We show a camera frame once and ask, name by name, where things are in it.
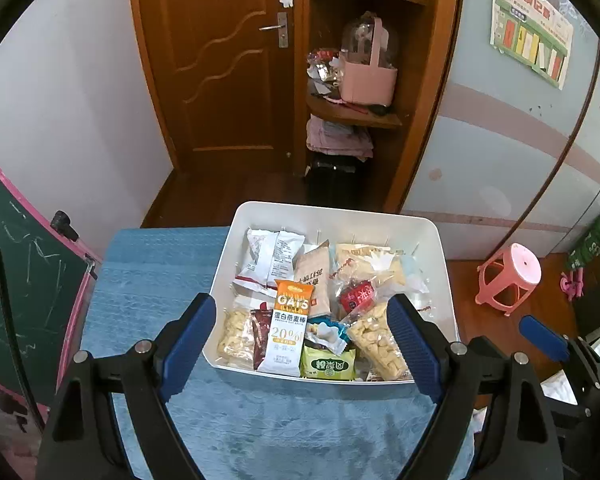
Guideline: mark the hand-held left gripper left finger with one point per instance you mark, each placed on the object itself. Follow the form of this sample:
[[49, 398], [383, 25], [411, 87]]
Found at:
[[190, 345]]

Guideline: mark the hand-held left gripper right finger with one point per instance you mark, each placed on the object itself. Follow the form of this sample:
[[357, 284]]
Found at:
[[412, 350]]

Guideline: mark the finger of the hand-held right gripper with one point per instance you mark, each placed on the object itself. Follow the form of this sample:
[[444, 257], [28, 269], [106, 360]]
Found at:
[[542, 337]]

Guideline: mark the large puffed rice cake packet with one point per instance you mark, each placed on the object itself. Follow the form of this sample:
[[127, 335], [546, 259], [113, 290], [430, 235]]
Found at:
[[377, 345]]

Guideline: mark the small yellow puff snack packet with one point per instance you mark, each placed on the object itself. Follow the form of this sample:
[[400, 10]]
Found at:
[[235, 337]]

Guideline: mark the brown white snack packet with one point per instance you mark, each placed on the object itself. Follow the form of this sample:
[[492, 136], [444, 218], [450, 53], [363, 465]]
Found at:
[[261, 330]]

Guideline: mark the white plastic storage box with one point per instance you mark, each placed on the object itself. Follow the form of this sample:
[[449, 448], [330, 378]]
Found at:
[[432, 280]]

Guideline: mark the clear red-strip dark snack packet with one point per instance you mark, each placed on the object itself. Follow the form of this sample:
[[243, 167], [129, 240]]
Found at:
[[357, 296]]

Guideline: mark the blue white snack packet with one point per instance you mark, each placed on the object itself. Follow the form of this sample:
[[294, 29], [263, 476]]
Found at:
[[330, 332]]

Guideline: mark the green snack packet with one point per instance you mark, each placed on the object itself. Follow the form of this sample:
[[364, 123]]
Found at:
[[327, 364]]

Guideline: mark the clear toast bread packet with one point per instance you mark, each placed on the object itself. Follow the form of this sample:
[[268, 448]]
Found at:
[[375, 262]]

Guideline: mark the white orange oat bar packet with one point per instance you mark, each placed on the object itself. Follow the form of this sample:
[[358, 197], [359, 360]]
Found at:
[[287, 340]]

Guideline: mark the red white biscuit packet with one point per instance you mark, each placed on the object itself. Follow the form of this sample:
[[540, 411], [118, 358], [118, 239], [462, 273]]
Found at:
[[265, 260]]

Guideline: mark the beige wafer packet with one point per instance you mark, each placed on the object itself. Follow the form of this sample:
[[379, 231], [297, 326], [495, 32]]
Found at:
[[314, 272]]

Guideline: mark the pink toy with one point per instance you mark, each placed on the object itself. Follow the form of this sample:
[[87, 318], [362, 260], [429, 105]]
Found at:
[[572, 285]]

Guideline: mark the pink plastic stool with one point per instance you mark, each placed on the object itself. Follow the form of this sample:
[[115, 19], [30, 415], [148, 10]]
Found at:
[[517, 265]]

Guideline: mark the green bag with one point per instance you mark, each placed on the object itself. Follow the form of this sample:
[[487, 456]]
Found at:
[[592, 245]]

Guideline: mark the pink framed green chalkboard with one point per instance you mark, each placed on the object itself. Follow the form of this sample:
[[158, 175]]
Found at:
[[30, 270]]

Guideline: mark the floral sliding wardrobe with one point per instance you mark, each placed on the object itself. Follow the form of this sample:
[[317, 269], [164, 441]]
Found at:
[[480, 160]]

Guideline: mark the black bag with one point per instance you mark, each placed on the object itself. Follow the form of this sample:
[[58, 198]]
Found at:
[[335, 175]]

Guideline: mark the folded pink cloth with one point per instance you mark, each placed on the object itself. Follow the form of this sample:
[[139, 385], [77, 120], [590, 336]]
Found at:
[[335, 140]]

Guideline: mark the brown wooden door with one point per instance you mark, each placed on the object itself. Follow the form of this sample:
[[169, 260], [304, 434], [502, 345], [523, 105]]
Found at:
[[220, 85]]

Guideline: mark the wooden corner shelf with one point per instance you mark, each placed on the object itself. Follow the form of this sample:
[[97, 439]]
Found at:
[[430, 60]]

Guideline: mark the shiny wrapped clutter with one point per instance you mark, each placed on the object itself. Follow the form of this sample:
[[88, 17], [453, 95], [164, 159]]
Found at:
[[322, 70]]

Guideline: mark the colourful wall poster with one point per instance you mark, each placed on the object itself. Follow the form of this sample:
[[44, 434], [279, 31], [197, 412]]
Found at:
[[530, 35]]

